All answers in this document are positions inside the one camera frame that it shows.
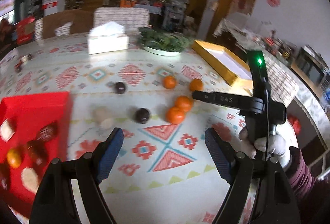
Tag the yellow shallow box tray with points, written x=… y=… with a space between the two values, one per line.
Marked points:
x=230 y=67

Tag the right hand white glove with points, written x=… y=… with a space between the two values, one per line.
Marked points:
x=275 y=144

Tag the white bowl of greens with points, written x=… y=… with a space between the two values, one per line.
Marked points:
x=163 y=43

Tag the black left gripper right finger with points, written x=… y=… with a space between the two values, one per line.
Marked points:
x=274 y=201

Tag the patterned tablecloth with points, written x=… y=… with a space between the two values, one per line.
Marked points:
x=164 y=172

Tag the white tissue box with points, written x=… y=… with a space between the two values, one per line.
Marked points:
x=108 y=37

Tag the right forearm maroon sleeve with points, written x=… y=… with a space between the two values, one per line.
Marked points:
x=312 y=195

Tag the chair cover right side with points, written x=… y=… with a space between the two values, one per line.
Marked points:
x=283 y=87

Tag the orange mandarin large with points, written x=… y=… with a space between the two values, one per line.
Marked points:
x=196 y=85

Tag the dark red jujube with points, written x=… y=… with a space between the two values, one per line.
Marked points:
x=4 y=177

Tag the small snack pile far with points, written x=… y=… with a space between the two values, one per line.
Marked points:
x=22 y=61

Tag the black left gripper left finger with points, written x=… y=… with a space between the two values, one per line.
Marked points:
x=54 y=201

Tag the dark red jujube date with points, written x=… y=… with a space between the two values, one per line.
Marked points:
x=48 y=132

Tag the brown chair back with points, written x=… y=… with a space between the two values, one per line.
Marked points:
x=63 y=23

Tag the dark brown chestnut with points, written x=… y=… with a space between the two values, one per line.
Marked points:
x=37 y=152

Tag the chair with white cover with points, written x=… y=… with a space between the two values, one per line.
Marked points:
x=132 y=19

